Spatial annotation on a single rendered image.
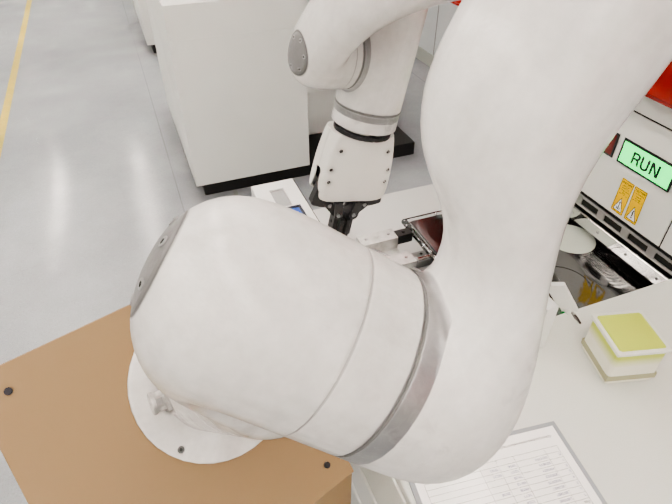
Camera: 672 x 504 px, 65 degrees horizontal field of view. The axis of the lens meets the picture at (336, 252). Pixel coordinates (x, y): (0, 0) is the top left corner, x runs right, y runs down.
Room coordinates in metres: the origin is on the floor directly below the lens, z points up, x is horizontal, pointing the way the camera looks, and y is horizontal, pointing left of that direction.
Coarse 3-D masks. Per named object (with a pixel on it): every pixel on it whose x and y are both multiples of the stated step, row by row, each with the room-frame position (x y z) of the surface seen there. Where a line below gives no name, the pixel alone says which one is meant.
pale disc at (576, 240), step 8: (568, 232) 0.89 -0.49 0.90; (576, 232) 0.89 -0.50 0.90; (584, 232) 0.89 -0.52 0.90; (568, 240) 0.86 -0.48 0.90; (576, 240) 0.86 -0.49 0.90; (584, 240) 0.86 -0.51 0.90; (592, 240) 0.86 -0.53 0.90; (560, 248) 0.84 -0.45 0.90; (568, 248) 0.84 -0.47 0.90; (576, 248) 0.84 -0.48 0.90; (584, 248) 0.84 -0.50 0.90; (592, 248) 0.84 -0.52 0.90
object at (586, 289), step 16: (416, 224) 0.92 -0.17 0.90; (432, 224) 0.92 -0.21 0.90; (576, 224) 0.92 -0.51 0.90; (432, 240) 0.86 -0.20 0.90; (560, 256) 0.81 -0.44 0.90; (576, 256) 0.81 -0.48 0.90; (592, 256) 0.81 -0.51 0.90; (608, 256) 0.81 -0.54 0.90; (560, 272) 0.76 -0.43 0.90; (576, 272) 0.76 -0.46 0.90; (592, 272) 0.76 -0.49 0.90; (608, 272) 0.76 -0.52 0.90; (624, 272) 0.76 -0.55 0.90; (576, 288) 0.72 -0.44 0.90; (592, 288) 0.72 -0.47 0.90; (608, 288) 0.72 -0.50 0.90; (624, 288) 0.72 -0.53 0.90; (640, 288) 0.72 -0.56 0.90; (576, 304) 0.68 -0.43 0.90
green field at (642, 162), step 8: (624, 144) 0.87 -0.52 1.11; (632, 144) 0.86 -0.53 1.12; (624, 152) 0.87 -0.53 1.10; (632, 152) 0.85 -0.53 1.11; (640, 152) 0.84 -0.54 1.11; (624, 160) 0.86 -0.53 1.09; (632, 160) 0.85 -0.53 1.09; (640, 160) 0.83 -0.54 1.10; (648, 160) 0.82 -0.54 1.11; (656, 160) 0.81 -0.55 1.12; (632, 168) 0.84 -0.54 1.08; (640, 168) 0.83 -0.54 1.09; (648, 168) 0.81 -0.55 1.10; (656, 168) 0.80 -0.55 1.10; (664, 168) 0.79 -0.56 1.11; (648, 176) 0.81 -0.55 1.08; (656, 176) 0.80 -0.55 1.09; (664, 176) 0.78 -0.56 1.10; (664, 184) 0.78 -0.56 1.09
